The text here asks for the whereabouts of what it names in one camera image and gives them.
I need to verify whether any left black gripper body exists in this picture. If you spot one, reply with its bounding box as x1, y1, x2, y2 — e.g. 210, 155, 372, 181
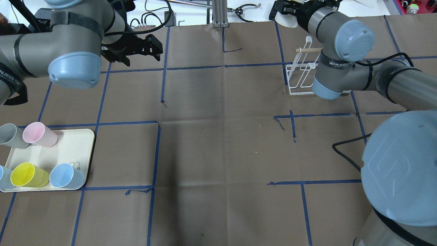
100, 34, 163, 67

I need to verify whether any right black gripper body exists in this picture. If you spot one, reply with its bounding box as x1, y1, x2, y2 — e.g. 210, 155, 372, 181
273, 0, 311, 24

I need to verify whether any light blue cup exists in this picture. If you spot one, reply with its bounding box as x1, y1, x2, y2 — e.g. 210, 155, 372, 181
49, 163, 85, 189

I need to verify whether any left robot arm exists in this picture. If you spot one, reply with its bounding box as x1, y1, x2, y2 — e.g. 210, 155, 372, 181
1, 0, 163, 106

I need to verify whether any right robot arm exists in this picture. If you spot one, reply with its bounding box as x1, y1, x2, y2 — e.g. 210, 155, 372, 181
269, 0, 437, 246

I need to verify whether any pink plastic cup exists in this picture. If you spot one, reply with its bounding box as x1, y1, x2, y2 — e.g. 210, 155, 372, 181
23, 122, 58, 147

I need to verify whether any grey plastic cup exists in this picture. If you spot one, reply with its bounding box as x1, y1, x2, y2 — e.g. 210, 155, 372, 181
0, 123, 31, 149

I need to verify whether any yellow plastic cup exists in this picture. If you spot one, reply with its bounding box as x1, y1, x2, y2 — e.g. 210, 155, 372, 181
10, 162, 50, 188

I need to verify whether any light blue cup far corner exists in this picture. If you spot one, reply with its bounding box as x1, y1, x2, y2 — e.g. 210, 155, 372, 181
0, 166, 16, 191

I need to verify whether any black power adapter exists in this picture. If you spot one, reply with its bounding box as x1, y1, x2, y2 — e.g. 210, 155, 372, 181
164, 10, 176, 27

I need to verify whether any cream plastic tray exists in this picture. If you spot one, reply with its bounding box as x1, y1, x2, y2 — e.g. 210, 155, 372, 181
2, 129, 95, 190

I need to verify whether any white wire cup rack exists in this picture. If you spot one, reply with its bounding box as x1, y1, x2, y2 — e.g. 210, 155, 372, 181
285, 36, 352, 95

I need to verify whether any aluminium frame post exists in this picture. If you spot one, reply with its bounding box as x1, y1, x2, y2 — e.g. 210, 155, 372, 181
212, 0, 228, 28

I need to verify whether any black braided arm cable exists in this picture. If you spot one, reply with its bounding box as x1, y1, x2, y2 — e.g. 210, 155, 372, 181
332, 134, 372, 173

